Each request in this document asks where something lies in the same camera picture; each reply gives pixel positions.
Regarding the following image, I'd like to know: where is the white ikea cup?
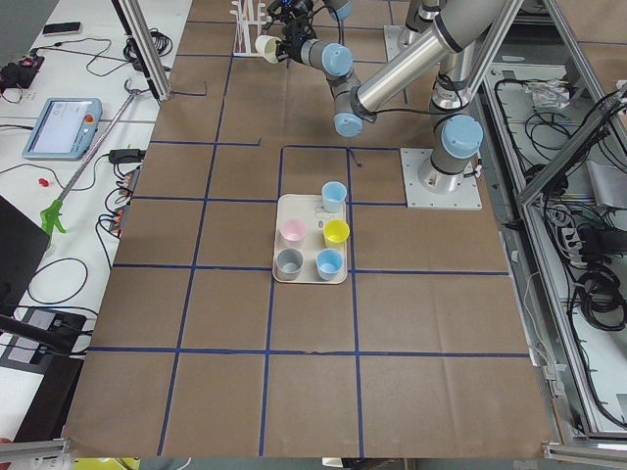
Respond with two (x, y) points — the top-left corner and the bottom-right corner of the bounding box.
(255, 34), (281, 64)

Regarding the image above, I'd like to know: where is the white cup drying rack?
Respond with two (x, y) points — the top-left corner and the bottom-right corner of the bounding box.
(229, 0), (266, 58)

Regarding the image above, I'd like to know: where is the yellow cup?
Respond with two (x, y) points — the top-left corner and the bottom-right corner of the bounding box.
(322, 219), (350, 250)

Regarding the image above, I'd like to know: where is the cream rabbit tray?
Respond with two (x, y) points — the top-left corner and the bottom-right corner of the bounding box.
(272, 194), (348, 285)

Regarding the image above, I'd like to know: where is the pink cup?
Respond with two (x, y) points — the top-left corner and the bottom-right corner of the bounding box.
(279, 217), (308, 248)

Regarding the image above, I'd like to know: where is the brown paper table cover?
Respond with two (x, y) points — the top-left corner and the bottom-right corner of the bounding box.
(65, 1), (554, 458)

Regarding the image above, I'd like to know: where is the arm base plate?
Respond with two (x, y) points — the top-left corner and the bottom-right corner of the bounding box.
(400, 148), (482, 211)
(383, 24), (442, 65)

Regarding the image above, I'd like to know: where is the reacher grabber tool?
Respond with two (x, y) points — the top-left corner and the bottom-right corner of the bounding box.
(40, 78), (148, 237)

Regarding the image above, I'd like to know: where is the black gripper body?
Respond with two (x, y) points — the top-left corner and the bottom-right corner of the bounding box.
(265, 0), (314, 60)

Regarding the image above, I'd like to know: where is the black smartphone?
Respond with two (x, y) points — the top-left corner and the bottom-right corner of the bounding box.
(42, 22), (82, 36)

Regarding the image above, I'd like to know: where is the grey cup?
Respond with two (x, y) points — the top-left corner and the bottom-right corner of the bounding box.
(274, 248), (304, 281)

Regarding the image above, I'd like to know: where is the black power adapter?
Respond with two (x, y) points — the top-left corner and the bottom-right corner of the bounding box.
(109, 148), (146, 165)

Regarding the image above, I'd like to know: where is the light blue cup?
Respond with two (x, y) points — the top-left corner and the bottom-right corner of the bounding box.
(321, 181), (347, 213)
(315, 249), (344, 281)

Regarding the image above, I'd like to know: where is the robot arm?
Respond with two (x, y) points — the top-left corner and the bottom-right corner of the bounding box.
(399, 1), (491, 195)
(255, 1), (521, 137)

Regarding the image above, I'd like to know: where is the blue teach pendant tablet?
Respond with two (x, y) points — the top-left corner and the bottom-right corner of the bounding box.
(22, 98), (102, 162)

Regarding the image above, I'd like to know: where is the aluminium frame post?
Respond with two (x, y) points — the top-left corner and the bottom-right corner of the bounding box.
(111, 0), (172, 102)

